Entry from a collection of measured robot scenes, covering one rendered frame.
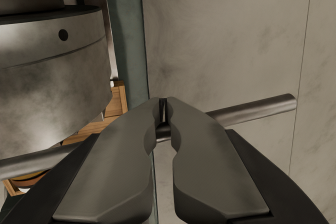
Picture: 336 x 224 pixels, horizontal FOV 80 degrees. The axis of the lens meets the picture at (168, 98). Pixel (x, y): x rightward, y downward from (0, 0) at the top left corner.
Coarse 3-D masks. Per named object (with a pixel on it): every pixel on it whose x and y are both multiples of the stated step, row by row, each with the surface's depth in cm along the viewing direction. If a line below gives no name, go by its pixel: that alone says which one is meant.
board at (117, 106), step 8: (120, 80) 56; (112, 88) 52; (120, 88) 53; (112, 96) 55; (120, 96) 54; (112, 104) 56; (120, 104) 57; (112, 112) 57; (120, 112) 58; (104, 120) 58; (112, 120) 59; (88, 128) 58; (96, 128) 58; (72, 136) 57; (80, 136) 58; (64, 144) 58; (8, 184) 56; (16, 192) 58; (24, 192) 59
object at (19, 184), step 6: (30, 174) 32; (36, 174) 33; (42, 174) 34; (12, 180) 33; (18, 180) 33; (24, 180) 33; (30, 180) 33; (36, 180) 33; (18, 186) 34; (24, 186) 33; (30, 186) 34
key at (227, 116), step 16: (288, 96) 13; (208, 112) 13; (224, 112) 13; (240, 112) 13; (256, 112) 13; (272, 112) 13; (160, 128) 12; (0, 160) 12; (16, 160) 12; (32, 160) 12; (48, 160) 12; (0, 176) 11; (16, 176) 12
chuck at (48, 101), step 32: (32, 64) 18; (64, 64) 20; (96, 64) 25; (0, 96) 17; (32, 96) 18; (64, 96) 21; (96, 96) 25; (0, 128) 17; (32, 128) 19; (64, 128) 22
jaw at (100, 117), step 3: (102, 111) 32; (99, 114) 32; (102, 114) 32; (96, 117) 32; (99, 117) 32; (102, 117) 32; (93, 120) 32; (96, 120) 32; (99, 120) 32; (102, 120) 32; (57, 144) 33; (60, 144) 33; (51, 147) 33
